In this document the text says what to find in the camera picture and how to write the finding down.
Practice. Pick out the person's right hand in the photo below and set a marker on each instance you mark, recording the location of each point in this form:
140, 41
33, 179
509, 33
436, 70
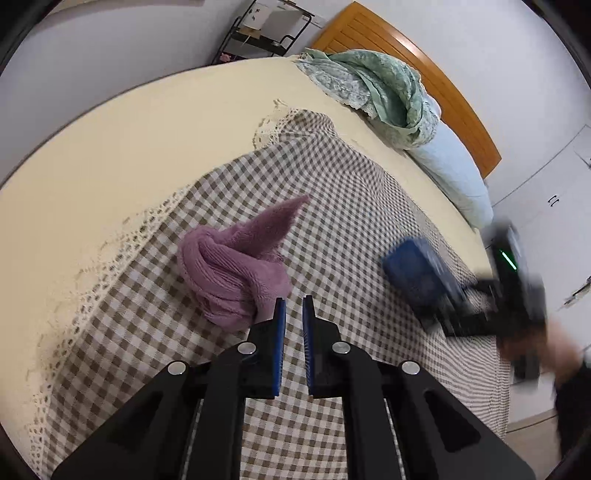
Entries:
561, 346

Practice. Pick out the black bedside rack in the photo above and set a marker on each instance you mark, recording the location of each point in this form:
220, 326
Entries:
258, 40

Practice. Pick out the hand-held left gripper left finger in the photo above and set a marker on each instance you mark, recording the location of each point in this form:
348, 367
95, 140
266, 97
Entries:
278, 346

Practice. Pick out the light blue pillow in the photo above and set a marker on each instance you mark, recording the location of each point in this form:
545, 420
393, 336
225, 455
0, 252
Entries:
457, 180

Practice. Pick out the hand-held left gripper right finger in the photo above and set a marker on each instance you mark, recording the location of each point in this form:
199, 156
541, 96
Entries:
308, 350

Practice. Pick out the cream bed sheet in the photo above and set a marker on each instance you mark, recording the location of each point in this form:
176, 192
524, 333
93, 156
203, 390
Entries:
138, 138

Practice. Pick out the purple towel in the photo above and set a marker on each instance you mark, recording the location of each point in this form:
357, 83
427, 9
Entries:
226, 267

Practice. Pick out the wooden bed frame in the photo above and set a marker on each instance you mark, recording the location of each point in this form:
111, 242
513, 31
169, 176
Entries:
369, 23

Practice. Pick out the white box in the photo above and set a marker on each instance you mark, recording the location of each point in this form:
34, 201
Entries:
277, 16

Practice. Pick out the green floral quilt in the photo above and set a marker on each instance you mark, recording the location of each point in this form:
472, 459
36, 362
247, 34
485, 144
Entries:
388, 87

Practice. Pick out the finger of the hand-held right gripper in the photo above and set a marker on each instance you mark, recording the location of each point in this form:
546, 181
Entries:
457, 323
411, 270

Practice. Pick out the brown checkered blanket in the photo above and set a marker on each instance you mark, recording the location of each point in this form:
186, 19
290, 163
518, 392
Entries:
346, 194

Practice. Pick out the white wardrobe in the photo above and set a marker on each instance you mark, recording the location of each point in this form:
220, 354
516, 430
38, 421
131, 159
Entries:
554, 221

